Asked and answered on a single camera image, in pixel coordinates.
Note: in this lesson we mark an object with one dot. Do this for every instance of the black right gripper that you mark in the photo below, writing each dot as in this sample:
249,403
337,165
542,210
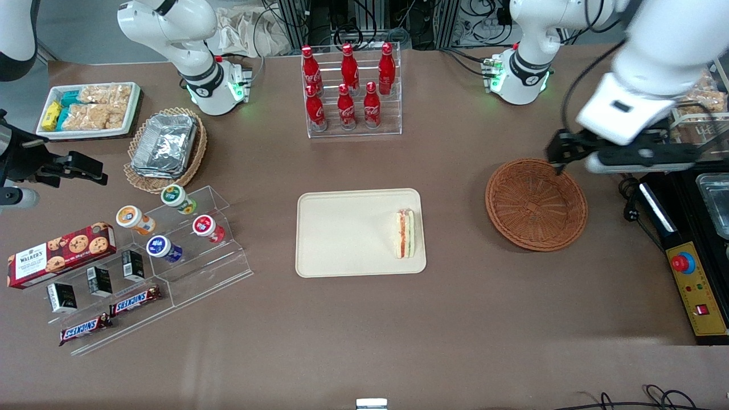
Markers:
24,158

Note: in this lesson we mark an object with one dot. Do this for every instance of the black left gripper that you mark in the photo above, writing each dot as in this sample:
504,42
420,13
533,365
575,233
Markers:
571,144

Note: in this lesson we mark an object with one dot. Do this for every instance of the triangle sandwich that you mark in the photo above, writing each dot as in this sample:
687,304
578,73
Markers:
405,233

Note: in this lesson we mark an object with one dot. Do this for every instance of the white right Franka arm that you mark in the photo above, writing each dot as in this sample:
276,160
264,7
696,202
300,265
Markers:
193,57

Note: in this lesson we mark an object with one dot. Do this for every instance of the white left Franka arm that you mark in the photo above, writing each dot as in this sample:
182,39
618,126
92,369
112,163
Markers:
655,45

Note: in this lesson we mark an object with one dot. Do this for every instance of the brown wicker basket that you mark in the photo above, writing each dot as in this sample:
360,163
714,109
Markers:
535,205

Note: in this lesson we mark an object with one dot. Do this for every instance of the white rectangular snack tray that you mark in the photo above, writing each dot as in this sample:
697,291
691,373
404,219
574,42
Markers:
134,108

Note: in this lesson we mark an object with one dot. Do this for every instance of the light wicker basket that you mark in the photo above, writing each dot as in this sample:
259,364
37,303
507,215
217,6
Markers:
196,156

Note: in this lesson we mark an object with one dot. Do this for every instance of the beige plastic tray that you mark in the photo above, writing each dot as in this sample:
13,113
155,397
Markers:
347,233

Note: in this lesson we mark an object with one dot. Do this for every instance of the rice cracker snack pack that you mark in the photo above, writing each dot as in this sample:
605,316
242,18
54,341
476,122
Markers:
105,94
91,117

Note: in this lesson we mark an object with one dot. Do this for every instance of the teal snack pack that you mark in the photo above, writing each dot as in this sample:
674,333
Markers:
71,98
62,118

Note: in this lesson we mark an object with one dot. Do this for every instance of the yellow snack pack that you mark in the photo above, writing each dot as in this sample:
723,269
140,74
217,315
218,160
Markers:
51,117

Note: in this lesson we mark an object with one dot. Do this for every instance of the orange lid yogurt cup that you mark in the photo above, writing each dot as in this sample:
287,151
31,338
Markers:
131,217

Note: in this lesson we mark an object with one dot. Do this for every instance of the stack of foil containers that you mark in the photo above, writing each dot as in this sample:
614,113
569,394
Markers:
165,145

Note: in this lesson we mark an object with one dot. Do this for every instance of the red Walkers cookie box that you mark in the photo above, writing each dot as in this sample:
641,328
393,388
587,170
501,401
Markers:
57,256

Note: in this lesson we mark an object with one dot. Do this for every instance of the green lid yogurt cup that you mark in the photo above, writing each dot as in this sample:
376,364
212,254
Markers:
173,196

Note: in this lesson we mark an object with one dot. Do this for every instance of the blue lid yogurt cup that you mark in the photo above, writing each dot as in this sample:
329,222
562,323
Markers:
159,246

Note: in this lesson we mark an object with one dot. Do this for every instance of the small black white box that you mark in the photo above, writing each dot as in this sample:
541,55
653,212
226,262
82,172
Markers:
133,265
99,281
61,298

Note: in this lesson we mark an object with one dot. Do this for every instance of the silver metal bar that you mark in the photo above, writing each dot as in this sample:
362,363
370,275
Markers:
658,208

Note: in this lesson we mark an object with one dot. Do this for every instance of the red lid yogurt cup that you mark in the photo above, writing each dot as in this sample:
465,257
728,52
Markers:
204,225

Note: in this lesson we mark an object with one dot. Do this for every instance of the Snickers chocolate bar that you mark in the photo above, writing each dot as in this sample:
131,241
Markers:
85,329
135,300

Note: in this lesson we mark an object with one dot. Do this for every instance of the black equipment box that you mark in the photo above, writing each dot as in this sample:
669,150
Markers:
683,228

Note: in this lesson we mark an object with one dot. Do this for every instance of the bagged bread pack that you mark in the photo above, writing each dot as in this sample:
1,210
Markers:
706,101
707,80

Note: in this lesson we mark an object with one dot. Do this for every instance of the clear acrylic stepped display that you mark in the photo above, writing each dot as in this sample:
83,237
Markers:
211,267

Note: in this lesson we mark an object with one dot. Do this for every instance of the clear plastic container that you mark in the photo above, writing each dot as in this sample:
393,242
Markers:
715,205

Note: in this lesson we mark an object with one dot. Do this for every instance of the clear acrylic bottle rack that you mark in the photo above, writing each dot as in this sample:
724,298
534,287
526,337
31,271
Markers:
393,114

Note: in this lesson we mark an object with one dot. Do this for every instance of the red cola bottle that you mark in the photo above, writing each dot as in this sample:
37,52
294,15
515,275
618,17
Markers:
311,69
349,67
346,111
316,111
386,68
372,108

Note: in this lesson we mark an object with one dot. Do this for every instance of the yellow emergency stop panel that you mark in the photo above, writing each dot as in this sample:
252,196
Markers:
697,290

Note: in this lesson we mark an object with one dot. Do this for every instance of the beige cloth bag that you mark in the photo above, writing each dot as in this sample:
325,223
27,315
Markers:
245,31

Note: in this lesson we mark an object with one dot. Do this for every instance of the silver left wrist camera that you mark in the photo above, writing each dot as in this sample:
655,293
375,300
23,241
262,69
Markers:
638,168

